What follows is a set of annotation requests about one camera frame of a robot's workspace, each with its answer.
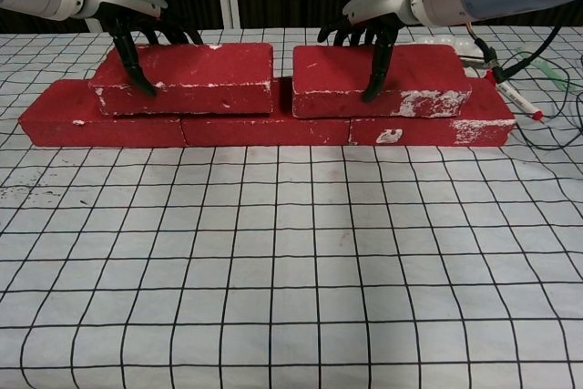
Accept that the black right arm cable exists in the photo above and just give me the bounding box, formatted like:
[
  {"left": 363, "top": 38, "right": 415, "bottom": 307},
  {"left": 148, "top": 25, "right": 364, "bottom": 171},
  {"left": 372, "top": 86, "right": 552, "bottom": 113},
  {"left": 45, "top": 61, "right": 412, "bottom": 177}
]
[{"left": 466, "top": 22, "right": 565, "bottom": 86}]

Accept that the white black checkered tablecloth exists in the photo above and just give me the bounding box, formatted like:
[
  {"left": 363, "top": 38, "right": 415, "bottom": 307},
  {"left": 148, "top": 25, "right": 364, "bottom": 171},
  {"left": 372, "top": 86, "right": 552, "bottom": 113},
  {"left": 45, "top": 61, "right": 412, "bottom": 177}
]
[{"left": 0, "top": 26, "right": 583, "bottom": 389}]

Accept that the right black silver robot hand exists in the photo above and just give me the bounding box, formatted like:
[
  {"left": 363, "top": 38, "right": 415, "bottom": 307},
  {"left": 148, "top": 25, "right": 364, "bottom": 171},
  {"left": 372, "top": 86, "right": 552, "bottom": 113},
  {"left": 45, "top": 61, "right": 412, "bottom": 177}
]
[{"left": 317, "top": 0, "right": 418, "bottom": 103}]

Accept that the red capped white marker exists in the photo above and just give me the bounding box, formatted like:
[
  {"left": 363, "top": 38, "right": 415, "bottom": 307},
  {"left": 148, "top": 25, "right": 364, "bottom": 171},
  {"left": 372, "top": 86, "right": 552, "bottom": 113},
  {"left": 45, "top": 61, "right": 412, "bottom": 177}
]
[{"left": 485, "top": 68, "right": 544, "bottom": 122}]

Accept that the white paint palette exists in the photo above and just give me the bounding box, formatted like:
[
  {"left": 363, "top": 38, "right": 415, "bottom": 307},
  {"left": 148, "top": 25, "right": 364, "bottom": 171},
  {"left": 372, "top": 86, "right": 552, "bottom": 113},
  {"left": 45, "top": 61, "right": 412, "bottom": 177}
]
[{"left": 412, "top": 36, "right": 486, "bottom": 72}]

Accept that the green plastic comb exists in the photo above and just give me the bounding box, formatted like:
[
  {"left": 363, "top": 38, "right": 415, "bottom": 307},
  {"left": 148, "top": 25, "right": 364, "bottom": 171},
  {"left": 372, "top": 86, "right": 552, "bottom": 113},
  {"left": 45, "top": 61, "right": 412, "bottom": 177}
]
[{"left": 517, "top": 45, "right": 566, "bottom": 93}]

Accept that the red base brick white patch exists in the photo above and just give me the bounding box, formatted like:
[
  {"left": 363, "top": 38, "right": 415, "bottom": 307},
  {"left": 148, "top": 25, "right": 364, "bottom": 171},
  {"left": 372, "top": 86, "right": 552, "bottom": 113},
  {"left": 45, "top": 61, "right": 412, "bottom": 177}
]
[{"left": 348, "top": 74, "right": 517, "bottom": 147}]

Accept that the red brick with chipped corner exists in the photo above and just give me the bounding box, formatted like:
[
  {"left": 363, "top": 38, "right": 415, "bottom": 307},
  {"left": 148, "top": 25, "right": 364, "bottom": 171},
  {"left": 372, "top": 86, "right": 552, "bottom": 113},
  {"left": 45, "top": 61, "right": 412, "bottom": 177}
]
[{"left": 291, "top": 44, "right": 474, "bottom": 119}]

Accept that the red brick with small dents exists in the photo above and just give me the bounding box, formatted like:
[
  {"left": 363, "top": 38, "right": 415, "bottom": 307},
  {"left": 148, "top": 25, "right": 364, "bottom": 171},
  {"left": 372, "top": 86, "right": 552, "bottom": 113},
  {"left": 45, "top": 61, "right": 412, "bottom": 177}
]
[{"left": 88, "top": 42, "right": 274, "bottom": 118}]

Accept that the silver metal pen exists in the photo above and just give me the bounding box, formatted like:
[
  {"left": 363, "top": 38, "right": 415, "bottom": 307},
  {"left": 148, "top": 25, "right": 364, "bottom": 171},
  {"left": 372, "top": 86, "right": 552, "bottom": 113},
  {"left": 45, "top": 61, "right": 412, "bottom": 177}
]
[{"left": 457, "top": 56, "right": 498, "bottom": 73}]

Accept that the thin black wire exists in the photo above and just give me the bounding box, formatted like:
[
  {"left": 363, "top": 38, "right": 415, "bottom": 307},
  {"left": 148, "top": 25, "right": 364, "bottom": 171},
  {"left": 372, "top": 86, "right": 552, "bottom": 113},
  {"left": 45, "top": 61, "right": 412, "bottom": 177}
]
[{"left": 496, "top": 58, "right": 583, "bottom": 151}]

